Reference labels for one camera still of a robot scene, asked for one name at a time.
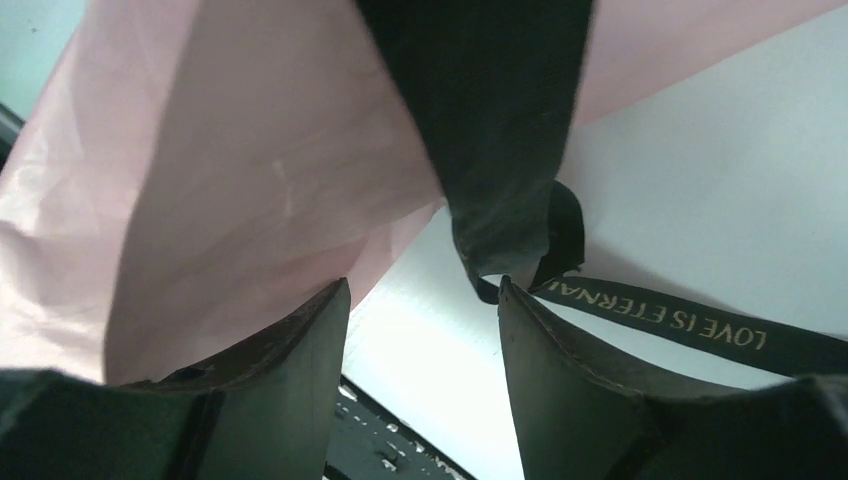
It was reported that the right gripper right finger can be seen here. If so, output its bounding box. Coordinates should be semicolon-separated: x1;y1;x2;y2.
498;276;847;479

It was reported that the black printed ribbon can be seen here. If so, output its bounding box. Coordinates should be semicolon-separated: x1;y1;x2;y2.
358;1;847;377

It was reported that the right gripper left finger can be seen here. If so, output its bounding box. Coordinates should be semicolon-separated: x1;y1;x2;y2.
1;280;351;479

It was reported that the pink flower bouquet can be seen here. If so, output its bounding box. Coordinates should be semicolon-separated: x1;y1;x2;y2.
1;1;837;384

